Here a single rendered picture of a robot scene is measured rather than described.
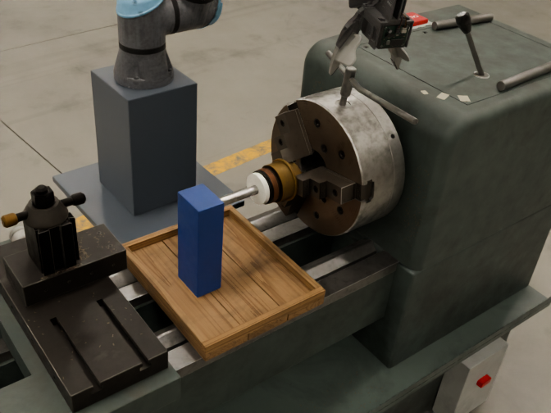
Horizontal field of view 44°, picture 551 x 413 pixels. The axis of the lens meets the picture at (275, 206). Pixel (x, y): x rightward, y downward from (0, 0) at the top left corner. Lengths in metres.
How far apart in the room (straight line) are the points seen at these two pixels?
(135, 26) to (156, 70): 0.12
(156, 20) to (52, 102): 2.45
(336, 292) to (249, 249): 0.22
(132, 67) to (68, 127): 2.13
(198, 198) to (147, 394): 0.38
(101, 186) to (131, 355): 0.88
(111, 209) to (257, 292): 0.61
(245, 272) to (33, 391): 0.52
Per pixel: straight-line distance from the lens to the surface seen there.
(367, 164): 1.41
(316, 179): 1.43
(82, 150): 3.65
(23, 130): 3.87
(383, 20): 1.28
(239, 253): 1.57
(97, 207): 1.95
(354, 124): 1.42
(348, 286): 1.55
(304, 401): 1.74
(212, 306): 1.44
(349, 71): 1.41
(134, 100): 1.73
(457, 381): 2.11
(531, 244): 2.06
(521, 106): 1.59
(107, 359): 1.24
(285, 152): 1.46
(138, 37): 1.73
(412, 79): 1.58
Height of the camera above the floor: 1.89
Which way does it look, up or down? 36 degrees down
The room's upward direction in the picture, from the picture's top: 5 degrees clockwise
